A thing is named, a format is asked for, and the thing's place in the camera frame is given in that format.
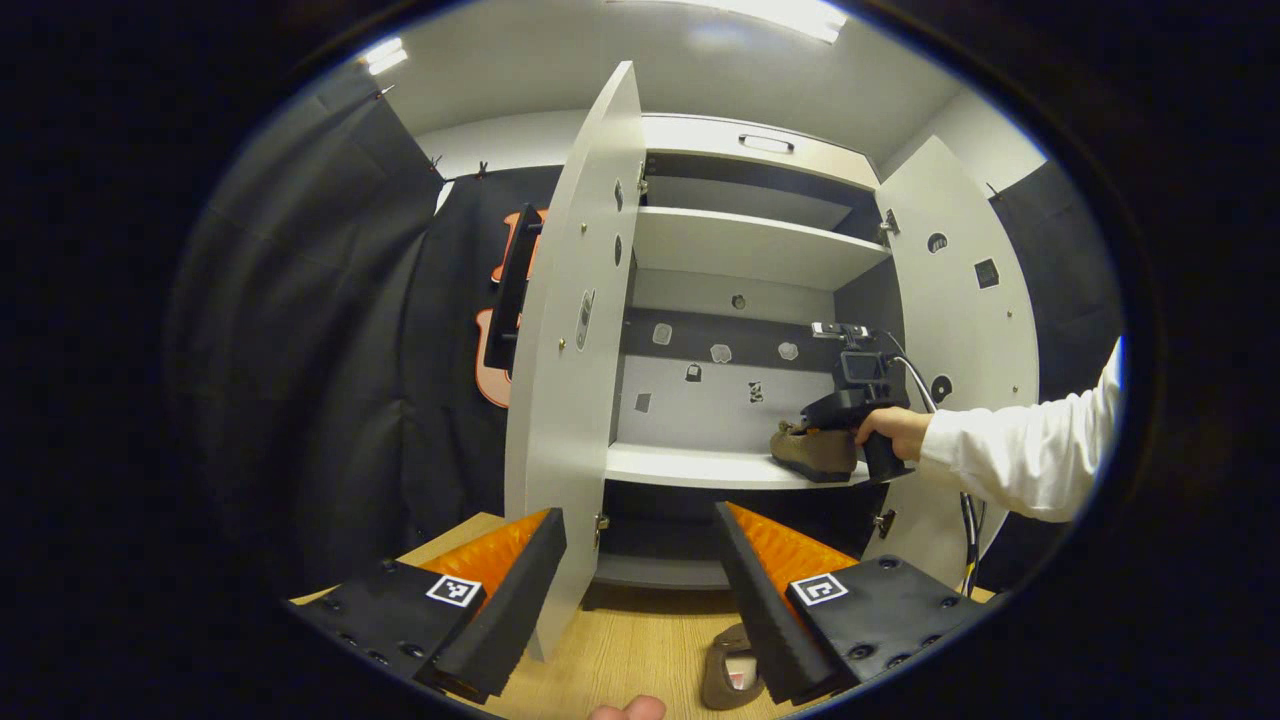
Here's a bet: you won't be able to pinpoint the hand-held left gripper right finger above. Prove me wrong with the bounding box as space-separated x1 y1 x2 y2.
714 502 993 707

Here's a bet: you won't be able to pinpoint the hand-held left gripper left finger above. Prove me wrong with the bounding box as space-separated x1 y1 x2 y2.
285 508 568 706

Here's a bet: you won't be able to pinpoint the brown fuzzy shoe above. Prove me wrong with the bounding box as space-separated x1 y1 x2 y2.
770 420 859 483
700 623 766 711

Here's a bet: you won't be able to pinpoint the white shoe cabinet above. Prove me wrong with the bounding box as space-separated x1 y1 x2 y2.
600 113 906 591

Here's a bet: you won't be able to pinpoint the white cabinet shelf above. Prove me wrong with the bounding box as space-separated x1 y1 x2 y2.
605 442 871 491
633 205 893 292

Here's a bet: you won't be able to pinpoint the black backdrop cloth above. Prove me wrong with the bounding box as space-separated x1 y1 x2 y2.
165 90 561 601
990 160 1126 591

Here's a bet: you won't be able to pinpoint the ceiling light panel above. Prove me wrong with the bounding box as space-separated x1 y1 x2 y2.
610 0 846 43

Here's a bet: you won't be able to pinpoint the ceiling light strip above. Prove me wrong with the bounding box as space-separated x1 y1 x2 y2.
360 38 409 76

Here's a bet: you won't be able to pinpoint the black cable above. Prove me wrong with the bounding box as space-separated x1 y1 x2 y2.
885 335 989 598

